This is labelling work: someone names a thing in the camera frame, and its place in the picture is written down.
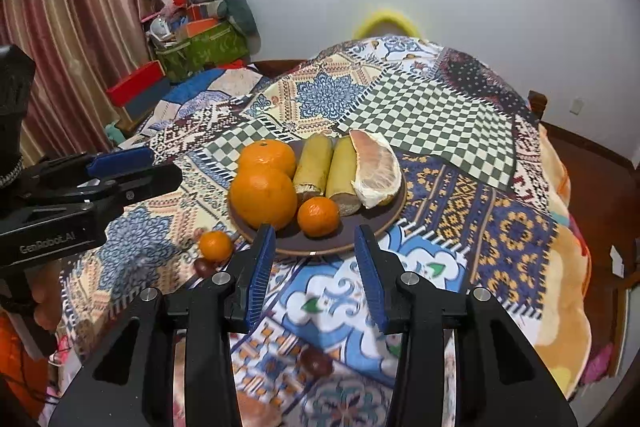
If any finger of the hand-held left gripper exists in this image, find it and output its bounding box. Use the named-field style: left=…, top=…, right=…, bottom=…
left=47, top=224, right=278, bottom=427
left=352, top=224, right=578, bottom=427

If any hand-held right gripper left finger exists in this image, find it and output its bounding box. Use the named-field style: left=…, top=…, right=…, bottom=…
left=22, top=147, right=156, bottom=188

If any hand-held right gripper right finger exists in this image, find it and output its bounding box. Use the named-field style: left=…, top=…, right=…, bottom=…
left=29, top=164, right=184, bottom=210

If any dark purple plate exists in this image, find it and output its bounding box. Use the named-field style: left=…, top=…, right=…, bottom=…
left=227, top=136, right=409, bottom=257

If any large orange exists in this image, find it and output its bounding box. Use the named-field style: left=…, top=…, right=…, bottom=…
left=237, top=139, right=298, bottom=178
left=228, top=167, right=299, bottom=231

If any small tangerine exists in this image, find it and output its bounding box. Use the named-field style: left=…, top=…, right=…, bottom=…
left=198, top=230, right=235, bottom=263
left=296, top=196, right=341, bottom=238

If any peeled pomelo segment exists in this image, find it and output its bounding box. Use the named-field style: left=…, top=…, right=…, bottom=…
left=348, top=129, right=405, bottom=210

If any person's left hand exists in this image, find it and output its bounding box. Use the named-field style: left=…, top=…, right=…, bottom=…
left=31, top=262, right=66, bottom=332

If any red box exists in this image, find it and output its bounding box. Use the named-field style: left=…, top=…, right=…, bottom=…
left=105, top=60, right=172, bottom=108

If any blue patchwork quilt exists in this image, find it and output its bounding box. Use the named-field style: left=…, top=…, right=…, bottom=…
left=127, top=66, right=273, bottom=142

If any green storage box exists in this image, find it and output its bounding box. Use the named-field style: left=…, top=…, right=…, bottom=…
left=153, top=20, right=250, bottom=82

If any striped red curtain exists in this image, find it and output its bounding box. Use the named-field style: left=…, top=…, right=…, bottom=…
left=0, top=0, right=167, bottom=160

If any patchwork printed blanket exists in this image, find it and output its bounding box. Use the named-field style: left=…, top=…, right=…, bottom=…
left=57, top=34, right=561, bottom=427

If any grey long pillow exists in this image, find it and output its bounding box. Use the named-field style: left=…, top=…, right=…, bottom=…
left=185, top=0, right=260, bottom=51

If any orange fleece blanket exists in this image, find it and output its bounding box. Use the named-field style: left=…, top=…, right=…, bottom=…
left=515, top=119, right=601, bottom=400

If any wooden bedpost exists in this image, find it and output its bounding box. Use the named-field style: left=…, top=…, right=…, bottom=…
left=527, top=90, right=549, bottom=121

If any yellow curved chair back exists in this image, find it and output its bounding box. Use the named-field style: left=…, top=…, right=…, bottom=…
left=351, top=8, right=424, bottom=39

